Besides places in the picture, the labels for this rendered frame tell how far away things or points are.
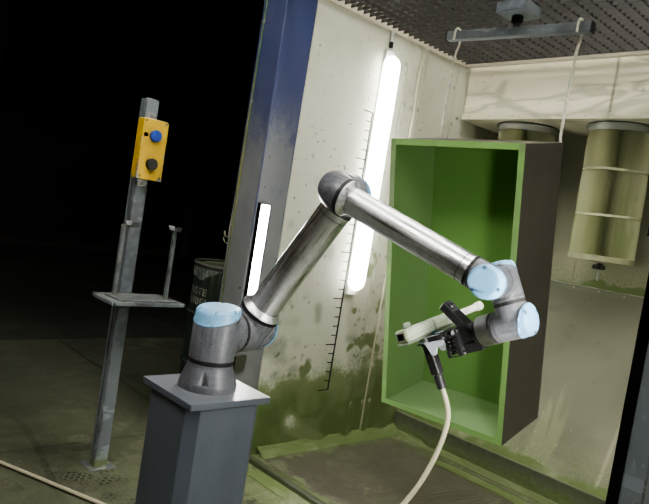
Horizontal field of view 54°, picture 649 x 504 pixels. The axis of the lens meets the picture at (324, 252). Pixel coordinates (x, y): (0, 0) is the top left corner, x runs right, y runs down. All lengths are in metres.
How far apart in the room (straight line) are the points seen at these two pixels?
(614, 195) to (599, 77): 0.62
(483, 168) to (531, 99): 0.99
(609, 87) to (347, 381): 2.07
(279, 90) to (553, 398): 2.14
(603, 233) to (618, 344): 0.61
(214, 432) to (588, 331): 2.38
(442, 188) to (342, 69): 0.79
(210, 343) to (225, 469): 0.41
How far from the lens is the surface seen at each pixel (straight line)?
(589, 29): 2.86
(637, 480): 1.56
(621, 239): 3.60
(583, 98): 3.69
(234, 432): 2.13
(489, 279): 1.69
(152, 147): 2.84
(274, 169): 3.01
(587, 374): 3.71
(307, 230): 2.07
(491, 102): 3.97
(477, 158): 2.94
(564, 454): 3.54
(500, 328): 1.84
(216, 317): 2.06
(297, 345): 3.28
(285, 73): 3.05
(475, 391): 3.15
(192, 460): 2.08
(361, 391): 3.72
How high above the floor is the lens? 1.25
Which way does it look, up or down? 3 degrees down
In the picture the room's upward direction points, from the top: 9 degrees clockwise
